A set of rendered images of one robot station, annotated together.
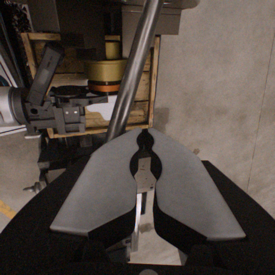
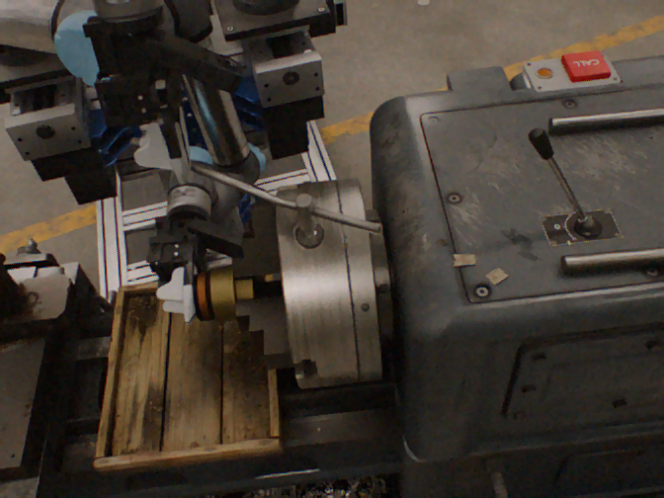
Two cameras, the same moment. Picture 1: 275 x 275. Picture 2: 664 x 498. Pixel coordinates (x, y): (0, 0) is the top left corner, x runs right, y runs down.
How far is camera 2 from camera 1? 0.83 m
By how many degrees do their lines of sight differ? 61
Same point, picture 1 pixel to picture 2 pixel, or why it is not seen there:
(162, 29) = (269, 336)
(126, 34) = (261, 301)
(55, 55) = (238, 240)
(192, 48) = not seen: outside the picture
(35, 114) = (177, 224)
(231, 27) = not seen: outside the picture
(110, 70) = (222, 280)
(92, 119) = (138, 352)
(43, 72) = (222, 231)
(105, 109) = (173, 288)
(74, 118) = (168, 253)
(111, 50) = (244, 285)
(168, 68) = not seen: outside the picture
